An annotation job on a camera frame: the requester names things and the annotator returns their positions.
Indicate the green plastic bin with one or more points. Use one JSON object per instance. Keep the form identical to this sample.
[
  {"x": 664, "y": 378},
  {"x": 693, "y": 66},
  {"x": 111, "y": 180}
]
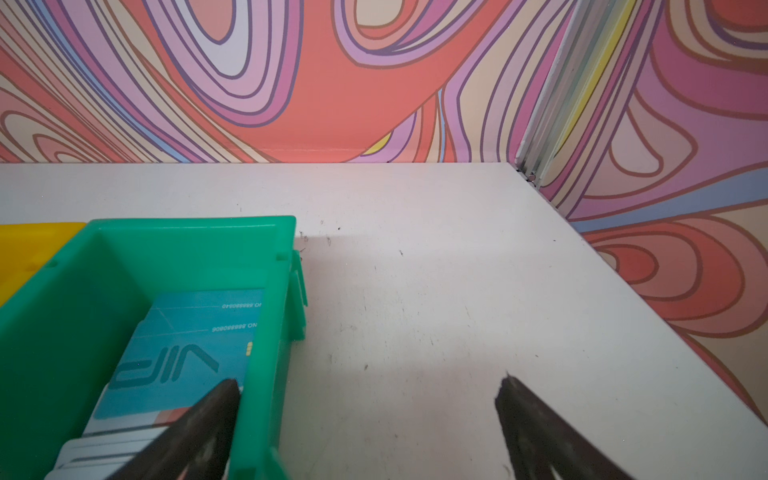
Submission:
[{"x": 64, "y": 330}]

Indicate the teal VIP credit card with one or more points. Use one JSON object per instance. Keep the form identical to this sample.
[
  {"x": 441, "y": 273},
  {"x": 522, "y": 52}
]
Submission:
[{"x": 161, "y": 371}]

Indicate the aluminium corner frame post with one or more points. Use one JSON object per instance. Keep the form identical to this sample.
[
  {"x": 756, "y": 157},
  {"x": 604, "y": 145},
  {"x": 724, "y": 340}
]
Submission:
[{"x": 592, "y": 33}]

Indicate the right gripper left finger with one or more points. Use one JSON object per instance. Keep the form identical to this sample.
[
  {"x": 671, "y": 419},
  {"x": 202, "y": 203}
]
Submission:
[{"x": 196, "y": 446}]

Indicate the yellow plastic bin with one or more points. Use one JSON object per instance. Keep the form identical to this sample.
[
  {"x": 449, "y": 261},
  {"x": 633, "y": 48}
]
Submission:
[{"x": 26, "y": 248}]

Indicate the white red circle card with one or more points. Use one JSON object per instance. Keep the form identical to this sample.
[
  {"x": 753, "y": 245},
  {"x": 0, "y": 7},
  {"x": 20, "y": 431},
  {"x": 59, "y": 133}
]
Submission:
[{"x": 107, "y": 444}]

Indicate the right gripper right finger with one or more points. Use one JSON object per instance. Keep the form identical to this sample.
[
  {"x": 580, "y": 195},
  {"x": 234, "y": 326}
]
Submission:
[{"x": 541, "y": 444}]

